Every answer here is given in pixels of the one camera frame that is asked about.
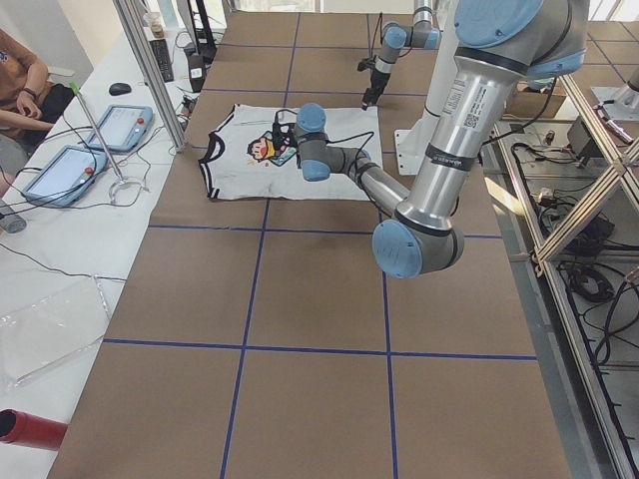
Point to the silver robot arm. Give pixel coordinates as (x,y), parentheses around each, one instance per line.
(499,44)
(423,34)

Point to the clear plastic sheet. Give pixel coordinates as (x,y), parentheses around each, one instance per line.
(42,336)

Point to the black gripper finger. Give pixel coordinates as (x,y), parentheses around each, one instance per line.
(369,99)

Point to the black computer mouse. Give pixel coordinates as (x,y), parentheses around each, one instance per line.
(119,89)

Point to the far blue teach pendant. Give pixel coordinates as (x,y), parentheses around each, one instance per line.
(124,126)

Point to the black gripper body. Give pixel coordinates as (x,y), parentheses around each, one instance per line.
(376,80)

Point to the seated person orange shirt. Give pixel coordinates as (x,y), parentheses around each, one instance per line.
(30,103)

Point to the aluminium frame post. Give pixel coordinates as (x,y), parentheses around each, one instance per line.
(136,35)

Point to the near blue teach pendant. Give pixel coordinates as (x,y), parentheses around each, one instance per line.
(65,178)

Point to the blue teach pendant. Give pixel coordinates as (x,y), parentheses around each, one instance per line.
(65,178)
(124,126)

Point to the grey cartoon print t-shirt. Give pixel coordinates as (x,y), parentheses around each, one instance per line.
(241,162)

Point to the red cylinder bottle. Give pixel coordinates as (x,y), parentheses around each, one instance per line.
(24,429)

